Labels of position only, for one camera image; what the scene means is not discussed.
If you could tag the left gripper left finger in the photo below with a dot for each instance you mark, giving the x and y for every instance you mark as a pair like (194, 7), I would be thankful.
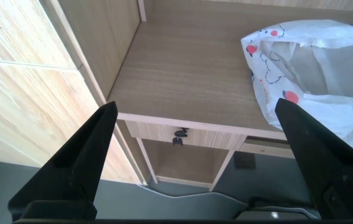
(76, 168)

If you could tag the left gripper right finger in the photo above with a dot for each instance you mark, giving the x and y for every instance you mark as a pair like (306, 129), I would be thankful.
(319, 155)

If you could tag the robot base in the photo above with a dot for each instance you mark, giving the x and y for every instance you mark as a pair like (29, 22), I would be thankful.
(201, 203)

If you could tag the white printed plastic shopping bag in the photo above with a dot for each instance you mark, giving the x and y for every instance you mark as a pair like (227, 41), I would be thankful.
(316, 65)

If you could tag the wooden drawer with black lock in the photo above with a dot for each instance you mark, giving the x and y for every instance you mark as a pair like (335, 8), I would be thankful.
(182, 134)

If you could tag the wooden counter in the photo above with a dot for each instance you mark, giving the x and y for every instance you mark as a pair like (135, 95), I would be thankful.
(182, 77)

